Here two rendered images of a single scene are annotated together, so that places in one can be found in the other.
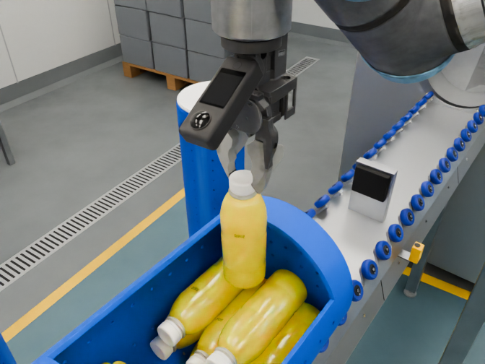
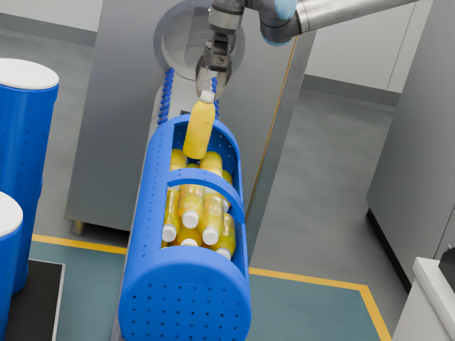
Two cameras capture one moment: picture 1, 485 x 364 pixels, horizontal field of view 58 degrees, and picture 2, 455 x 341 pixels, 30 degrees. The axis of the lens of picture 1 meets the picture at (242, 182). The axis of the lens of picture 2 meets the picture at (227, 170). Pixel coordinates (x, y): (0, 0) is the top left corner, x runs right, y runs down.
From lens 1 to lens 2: 199 cm
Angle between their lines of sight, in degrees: 40
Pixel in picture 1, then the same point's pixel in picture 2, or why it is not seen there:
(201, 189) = (8, 165)
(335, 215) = not seen: hidden behind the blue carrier
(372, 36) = (278, 29)
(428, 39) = (292, 30)
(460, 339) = not seen: hidden behind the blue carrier
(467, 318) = (248, 229)
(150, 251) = not seen: outside the picture
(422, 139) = (185, 105)
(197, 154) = (12, 127)
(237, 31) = (229, 26)
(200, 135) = (223, 65)
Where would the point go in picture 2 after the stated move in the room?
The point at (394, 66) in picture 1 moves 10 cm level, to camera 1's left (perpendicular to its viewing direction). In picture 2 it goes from (279, 40) to (252, 39)
